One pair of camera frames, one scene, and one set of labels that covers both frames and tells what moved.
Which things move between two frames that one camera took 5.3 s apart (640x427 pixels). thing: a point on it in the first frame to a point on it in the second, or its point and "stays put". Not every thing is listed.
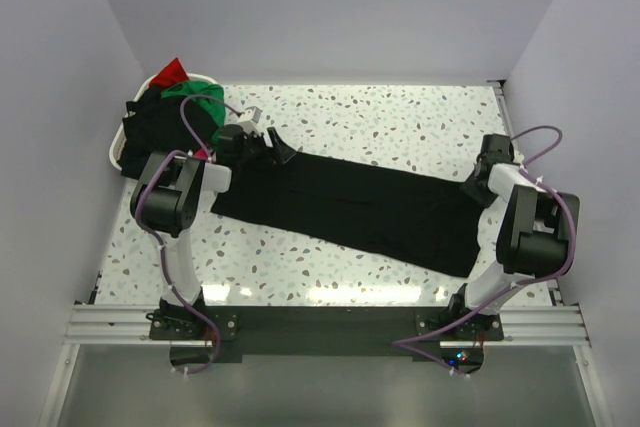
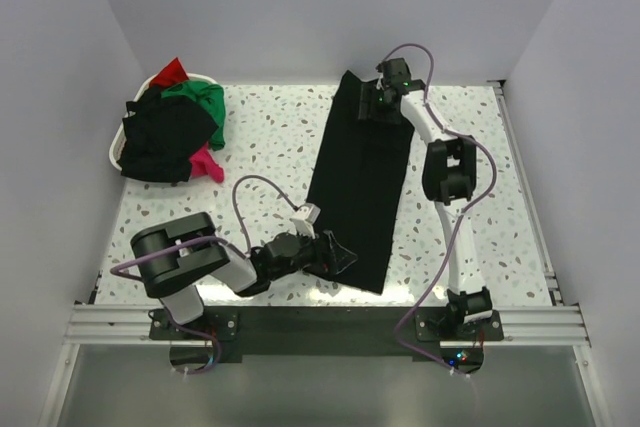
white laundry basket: [202, 78] stays put
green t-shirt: [214, 110] stays put
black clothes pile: [153, 124] stays put
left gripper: [269, 155] to [329, 258]
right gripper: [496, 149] to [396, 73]
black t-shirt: [417, 218] to [358, 182]
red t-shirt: [171, 73] stays put
